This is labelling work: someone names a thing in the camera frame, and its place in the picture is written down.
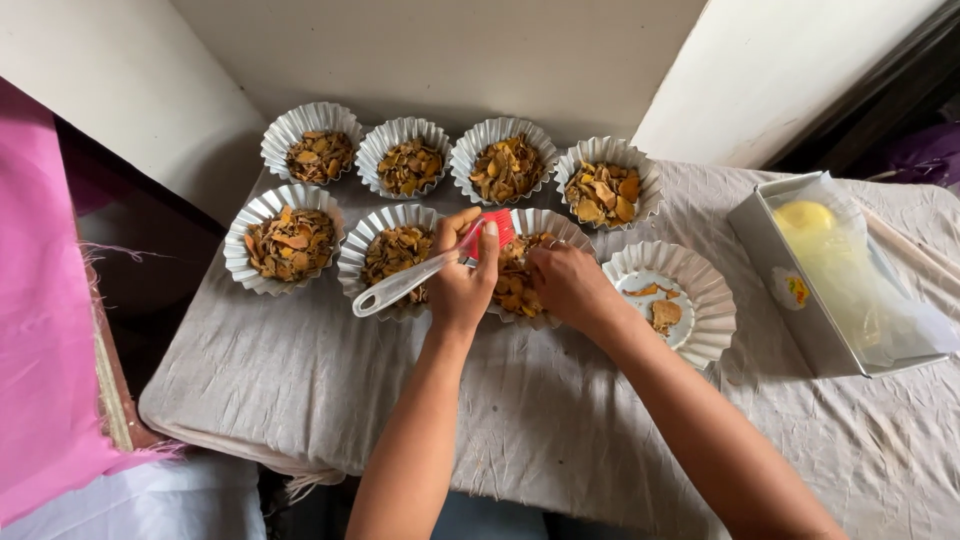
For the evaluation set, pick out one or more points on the person's left hand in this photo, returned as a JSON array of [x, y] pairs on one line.
[[459, 289]]

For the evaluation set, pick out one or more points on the person's right hand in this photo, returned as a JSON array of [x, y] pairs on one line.
[[574, 289]]

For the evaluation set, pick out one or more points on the person's right fingers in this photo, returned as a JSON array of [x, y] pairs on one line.
[[541, 259]]

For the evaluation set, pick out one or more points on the crumpled grey tablecloth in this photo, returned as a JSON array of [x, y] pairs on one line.
[[525, 412]]

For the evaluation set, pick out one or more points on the group of fluted metal moulds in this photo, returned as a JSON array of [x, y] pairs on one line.
[[709, 300]]

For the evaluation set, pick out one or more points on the rectangular metal loaf tin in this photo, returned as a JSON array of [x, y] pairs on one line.
[[759, 244]]

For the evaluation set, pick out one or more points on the heaps of dried brown chips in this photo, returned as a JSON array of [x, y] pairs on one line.
[[292, 244]]

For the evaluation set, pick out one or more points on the yellow round lump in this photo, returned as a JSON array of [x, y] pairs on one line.
[[804, 219]]

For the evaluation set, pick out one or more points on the person's blue trousers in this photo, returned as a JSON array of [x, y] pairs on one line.
[[487, 519]]

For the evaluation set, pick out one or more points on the clear plastic bag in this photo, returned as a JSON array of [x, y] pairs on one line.
[[851, 289]]

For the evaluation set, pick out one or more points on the light wooden stick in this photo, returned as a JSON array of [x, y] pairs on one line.
[[909, 246]]

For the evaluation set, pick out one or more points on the purple cloth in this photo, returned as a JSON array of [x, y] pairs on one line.
[[926, 154]]

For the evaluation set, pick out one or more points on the brown wooden board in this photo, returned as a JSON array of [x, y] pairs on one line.
[[120, 405]]

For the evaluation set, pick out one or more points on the white cloth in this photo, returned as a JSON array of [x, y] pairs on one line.
[[150, 502]]

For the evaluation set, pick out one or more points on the pink cloth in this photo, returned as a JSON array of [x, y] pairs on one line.
[[37, 300]]

